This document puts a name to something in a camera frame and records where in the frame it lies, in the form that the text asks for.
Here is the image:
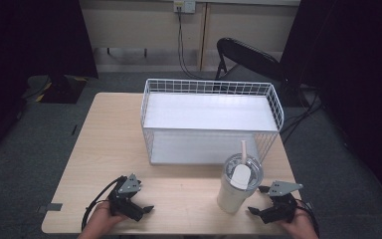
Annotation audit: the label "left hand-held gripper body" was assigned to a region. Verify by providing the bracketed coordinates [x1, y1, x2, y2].
[107, 172, 144, 222]

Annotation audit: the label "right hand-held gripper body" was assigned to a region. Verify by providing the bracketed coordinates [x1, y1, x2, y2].
[260, 180, 304, 225]

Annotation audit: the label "clear-lidded cream tumbler cup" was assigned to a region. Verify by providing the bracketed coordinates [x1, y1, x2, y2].
[216, 152, 266, 214]

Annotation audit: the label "cream drinking straw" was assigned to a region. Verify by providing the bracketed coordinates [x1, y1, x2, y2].
[240, 139, 249, 165]

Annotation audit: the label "white wire basket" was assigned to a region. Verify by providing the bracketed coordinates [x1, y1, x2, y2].
[139, 78, 286, 166]

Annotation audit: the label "person's right hand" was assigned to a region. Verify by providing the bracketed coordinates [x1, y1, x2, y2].
[279, 208, 319, 239]

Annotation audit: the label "person's left hand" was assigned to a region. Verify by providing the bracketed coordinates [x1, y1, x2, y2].
[79, 200, 128, 239]

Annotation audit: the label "grey tape strip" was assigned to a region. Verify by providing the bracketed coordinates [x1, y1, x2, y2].
[37, 202, 64, 214]

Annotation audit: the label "black stand base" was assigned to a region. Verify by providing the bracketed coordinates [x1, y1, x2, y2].
[37, 74, 90, 105]

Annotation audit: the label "black folding chair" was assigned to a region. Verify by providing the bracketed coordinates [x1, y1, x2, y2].
[214, 37, 287, 93]

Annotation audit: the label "dark curtain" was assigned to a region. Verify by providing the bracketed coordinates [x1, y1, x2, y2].
[0, 0, 99, 167]
[279, 0, 382, 213]

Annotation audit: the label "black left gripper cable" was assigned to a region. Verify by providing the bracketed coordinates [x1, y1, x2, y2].
[81, 175, 127, 232]

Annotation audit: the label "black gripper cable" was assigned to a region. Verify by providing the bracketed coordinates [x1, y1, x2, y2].
[294, 198, 321, 237]
[81, 175, 127, 232]

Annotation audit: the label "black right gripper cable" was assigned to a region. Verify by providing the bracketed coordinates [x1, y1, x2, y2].
[294, 198, 321, 237]

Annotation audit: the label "black floor cables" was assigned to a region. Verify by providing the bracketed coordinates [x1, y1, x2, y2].
[279, 89, 324, 144]

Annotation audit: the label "black wall socket cable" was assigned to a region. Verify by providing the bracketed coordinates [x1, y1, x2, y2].
[176, 11, 214, 81]

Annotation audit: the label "white wall socket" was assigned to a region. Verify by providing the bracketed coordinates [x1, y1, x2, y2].
[173, 0, 197, 15]

